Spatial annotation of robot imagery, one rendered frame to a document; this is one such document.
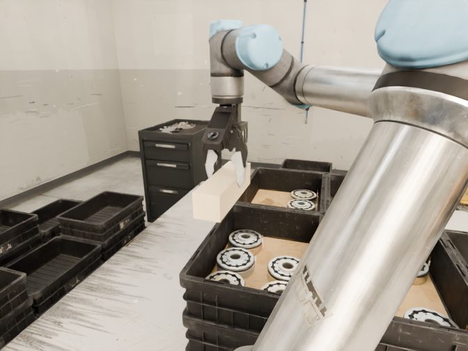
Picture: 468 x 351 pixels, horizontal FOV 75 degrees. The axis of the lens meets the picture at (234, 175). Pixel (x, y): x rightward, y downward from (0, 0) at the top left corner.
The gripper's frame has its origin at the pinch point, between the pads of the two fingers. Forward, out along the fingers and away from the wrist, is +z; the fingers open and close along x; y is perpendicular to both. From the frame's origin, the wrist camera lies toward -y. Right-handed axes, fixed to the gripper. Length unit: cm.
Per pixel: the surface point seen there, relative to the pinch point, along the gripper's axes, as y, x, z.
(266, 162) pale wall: 335, 60, 98
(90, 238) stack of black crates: 46, 92, 59
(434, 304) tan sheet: 4, -50, 26
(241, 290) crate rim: -17.0, -9.3, 15.9
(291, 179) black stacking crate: 61, -9, 20
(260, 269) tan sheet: 4.1, -8.6, 25.8
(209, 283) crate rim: -17.2, -2.5, 15.9
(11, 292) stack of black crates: -2, 84, 53
